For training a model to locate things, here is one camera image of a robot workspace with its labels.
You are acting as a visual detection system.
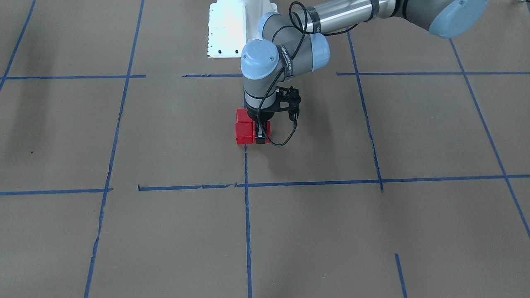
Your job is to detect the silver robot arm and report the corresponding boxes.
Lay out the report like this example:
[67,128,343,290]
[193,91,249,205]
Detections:
[235,0,488,144]

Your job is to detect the red cube block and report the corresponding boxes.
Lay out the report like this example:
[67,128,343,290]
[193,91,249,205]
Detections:
[236,109,253,123]
[253,121,270,143]
[235,121,254,145]

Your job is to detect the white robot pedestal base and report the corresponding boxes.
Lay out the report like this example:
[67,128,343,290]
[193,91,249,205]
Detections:
[207,0,278,58]

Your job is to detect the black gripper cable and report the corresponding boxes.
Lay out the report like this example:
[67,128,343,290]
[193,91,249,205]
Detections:
[257,2,359,147]

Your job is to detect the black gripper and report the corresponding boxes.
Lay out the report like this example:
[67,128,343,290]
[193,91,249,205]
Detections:
[246,86,301,144]

